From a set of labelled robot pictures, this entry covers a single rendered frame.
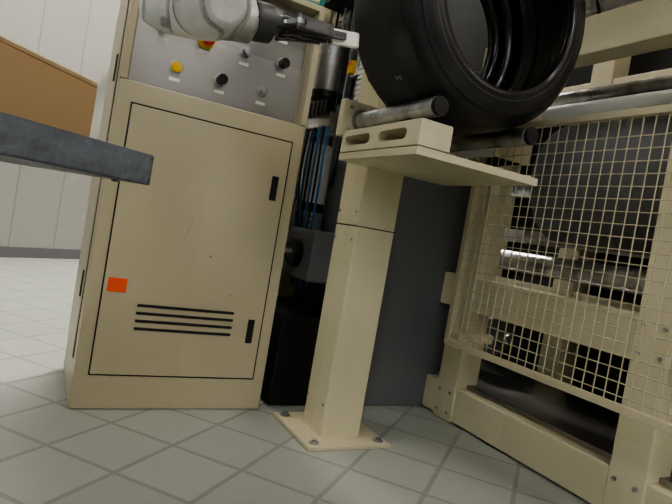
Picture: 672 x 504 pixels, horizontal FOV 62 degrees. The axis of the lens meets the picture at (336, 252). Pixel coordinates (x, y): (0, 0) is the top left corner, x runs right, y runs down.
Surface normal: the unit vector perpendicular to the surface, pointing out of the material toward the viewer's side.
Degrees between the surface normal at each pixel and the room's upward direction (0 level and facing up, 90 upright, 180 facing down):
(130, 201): 90
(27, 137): 90
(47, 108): 90
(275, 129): 90
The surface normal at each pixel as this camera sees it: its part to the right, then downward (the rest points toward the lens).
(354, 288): 0.46, 0.11
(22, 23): 0.92, 0.17
